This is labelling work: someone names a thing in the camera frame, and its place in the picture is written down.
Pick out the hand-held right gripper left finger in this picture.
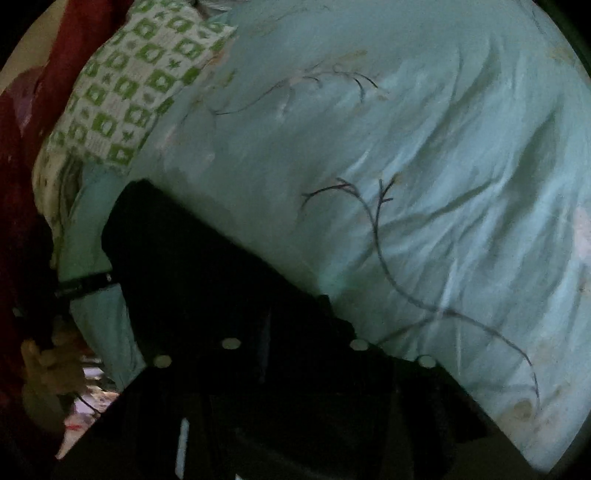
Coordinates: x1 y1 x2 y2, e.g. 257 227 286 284
53 318 282 480

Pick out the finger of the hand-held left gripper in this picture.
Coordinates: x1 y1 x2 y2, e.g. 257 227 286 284
54 271 117 298

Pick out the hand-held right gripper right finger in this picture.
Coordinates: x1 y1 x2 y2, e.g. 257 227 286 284
318 294 550 480

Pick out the person's left hand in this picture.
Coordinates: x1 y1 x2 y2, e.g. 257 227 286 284
21 318 88 398

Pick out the white floral pillow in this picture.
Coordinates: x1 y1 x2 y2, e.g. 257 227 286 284
32 148 88 268

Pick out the red white printed cloth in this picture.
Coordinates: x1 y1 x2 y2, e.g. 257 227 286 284
55 355 123 460

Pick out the green white checkered pillow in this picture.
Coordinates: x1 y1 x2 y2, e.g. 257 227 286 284
46 0 238 169

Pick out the light blue floral bedsheet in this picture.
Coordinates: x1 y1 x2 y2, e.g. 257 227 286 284
58 0 591 474

